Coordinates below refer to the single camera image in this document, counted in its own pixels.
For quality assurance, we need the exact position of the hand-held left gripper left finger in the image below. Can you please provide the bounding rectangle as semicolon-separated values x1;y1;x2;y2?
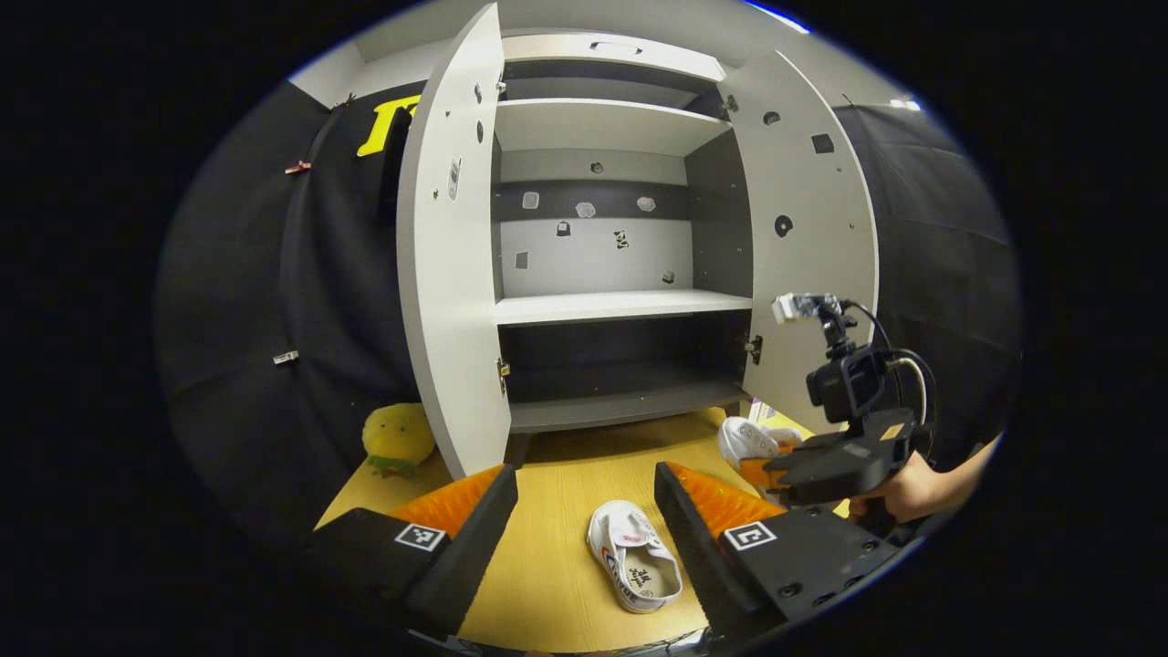
304;464;519;641

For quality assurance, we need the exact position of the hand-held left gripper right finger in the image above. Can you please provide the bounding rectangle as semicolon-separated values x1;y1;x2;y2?
653;462;902;642

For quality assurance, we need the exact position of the white canvas shoe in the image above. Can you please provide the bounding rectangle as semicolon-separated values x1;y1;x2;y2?
717;416;806;471
587;499;683;614

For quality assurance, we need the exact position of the white cabinet door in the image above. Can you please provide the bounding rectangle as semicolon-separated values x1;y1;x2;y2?
395;3;514;480
719;50;880;434

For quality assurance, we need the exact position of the white shoe cabinet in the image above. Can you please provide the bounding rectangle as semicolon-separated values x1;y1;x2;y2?
493;32;756;434

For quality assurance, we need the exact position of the yellow plush toy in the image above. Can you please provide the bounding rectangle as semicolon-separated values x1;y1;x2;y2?
362;403;437;479

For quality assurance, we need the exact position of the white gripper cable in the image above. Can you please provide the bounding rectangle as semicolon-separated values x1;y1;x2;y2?
890;356;928;425

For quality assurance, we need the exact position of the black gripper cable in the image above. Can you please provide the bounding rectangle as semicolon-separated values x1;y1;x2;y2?
844;299;941;457

